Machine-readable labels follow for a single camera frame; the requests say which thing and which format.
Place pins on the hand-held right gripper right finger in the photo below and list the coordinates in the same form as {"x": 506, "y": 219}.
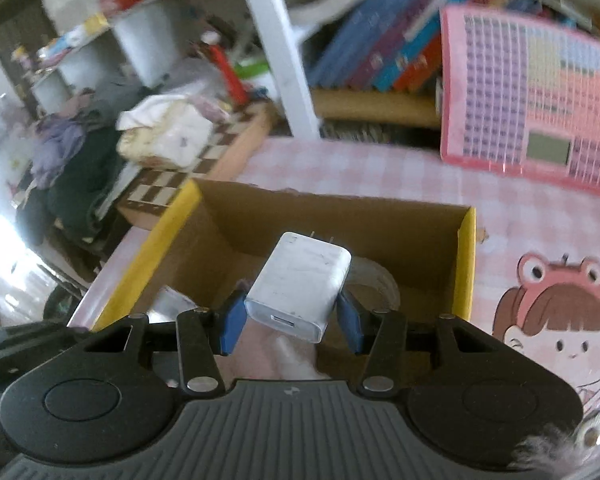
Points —
{"x": 352, "y": 322}

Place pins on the black waste bin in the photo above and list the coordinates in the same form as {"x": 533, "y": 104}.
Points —
{"x": 60, "y": 305}

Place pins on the floral tissue pack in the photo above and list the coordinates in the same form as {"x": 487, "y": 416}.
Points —
{"x": 170, "y": 135}

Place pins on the white bookshelf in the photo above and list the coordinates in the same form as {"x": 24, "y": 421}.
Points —
{"x": 280, "y": 60}

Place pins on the red toy pen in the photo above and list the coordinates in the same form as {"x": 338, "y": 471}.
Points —
{"x": 230, "y": 75}

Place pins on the yellow cardboard box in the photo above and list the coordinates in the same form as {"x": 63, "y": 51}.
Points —
{"x": 380, "y": 230}

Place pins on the clear plastic bag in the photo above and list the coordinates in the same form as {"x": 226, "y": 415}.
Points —
{"x": 200, "y": 80}

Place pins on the grey furry plush toy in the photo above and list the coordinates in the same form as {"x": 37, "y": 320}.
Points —
{"x": 592, "y": 435}

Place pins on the white charger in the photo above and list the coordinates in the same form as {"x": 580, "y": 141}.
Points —
{"x": 295, "y": 285}

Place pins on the white green jar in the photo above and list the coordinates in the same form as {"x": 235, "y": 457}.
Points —
{"x": 252, "y": 67}

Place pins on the row of blue books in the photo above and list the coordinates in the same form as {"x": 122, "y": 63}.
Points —
{"x": 380, "y": 45}

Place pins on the pink learning tablet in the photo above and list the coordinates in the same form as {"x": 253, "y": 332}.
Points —
{"x": 520, "y": 95}

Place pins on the grey tape roll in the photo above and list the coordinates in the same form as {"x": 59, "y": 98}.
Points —
{"x": 380, "y": 280}

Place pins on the pile of clothes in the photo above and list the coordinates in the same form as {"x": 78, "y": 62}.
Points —
{"x": 75, "y": 195}

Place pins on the wooden chessboard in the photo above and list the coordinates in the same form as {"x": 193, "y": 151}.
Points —
{"x": 230, "y": 145}

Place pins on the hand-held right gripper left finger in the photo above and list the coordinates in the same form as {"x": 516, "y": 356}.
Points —
{"x": 232, "y": 325}

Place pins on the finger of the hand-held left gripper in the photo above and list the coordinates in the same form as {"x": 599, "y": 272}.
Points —
{"x": 30, "y": 340}

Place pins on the pink plush toy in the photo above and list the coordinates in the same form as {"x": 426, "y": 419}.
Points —
{"x": 280, "y": 360}

